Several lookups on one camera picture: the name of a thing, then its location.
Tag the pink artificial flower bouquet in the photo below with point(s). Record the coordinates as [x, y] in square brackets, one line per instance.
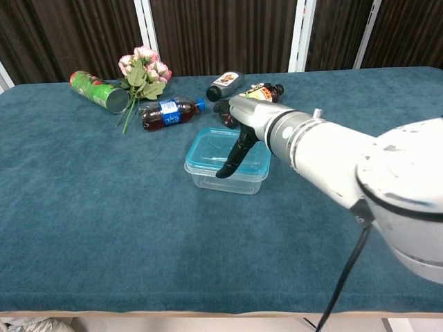
[142, 77]

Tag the cola bottle blue label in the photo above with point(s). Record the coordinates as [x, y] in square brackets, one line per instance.
[169, 112]

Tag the clear plastic food container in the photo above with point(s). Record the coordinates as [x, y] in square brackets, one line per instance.
[225, 185]

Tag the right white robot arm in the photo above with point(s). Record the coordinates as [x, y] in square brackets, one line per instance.
[346, 155]

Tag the small grey squeeze bottle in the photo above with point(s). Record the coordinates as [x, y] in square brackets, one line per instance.
[226, 83]

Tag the dark bottle white green label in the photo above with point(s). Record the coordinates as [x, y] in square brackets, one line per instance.
[264, 91]

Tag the green chips can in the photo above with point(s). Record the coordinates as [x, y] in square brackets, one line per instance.
[95, 90]

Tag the teal table cloth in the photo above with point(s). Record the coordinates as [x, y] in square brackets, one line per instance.
[104, 224]

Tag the white crumpled plastic bag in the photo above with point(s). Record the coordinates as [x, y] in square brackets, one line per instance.
[34, 325]

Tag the blue translucent plastic lid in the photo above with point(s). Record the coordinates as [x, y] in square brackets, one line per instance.
[207, 152]

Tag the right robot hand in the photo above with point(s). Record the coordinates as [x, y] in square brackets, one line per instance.
[252, 110]

